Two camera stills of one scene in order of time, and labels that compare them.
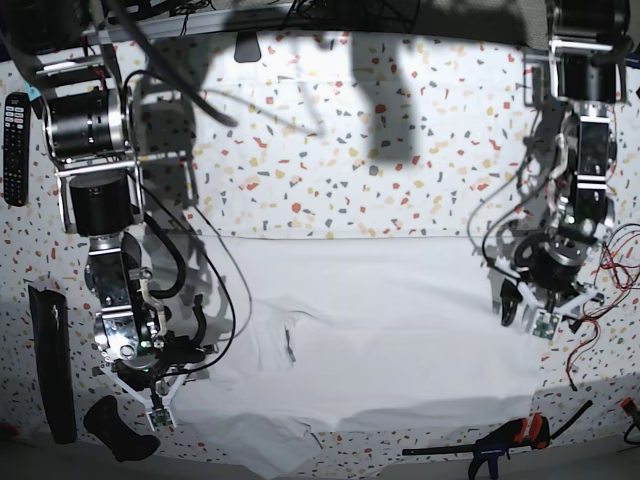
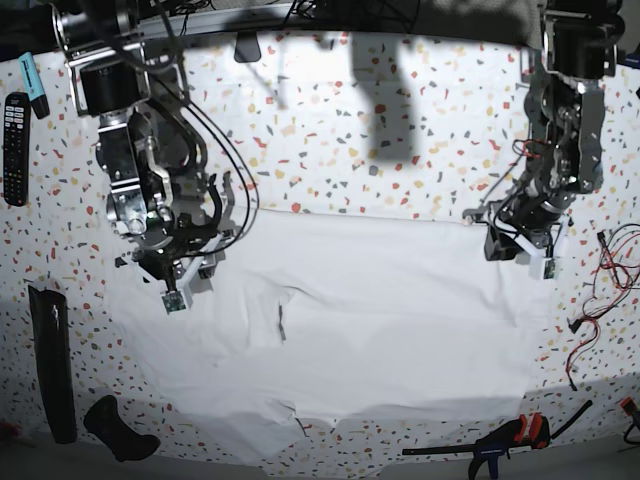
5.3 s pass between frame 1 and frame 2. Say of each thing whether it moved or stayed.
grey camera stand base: stayed
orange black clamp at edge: stayed
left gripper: moved
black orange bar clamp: stayed
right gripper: moved
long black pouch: stayed
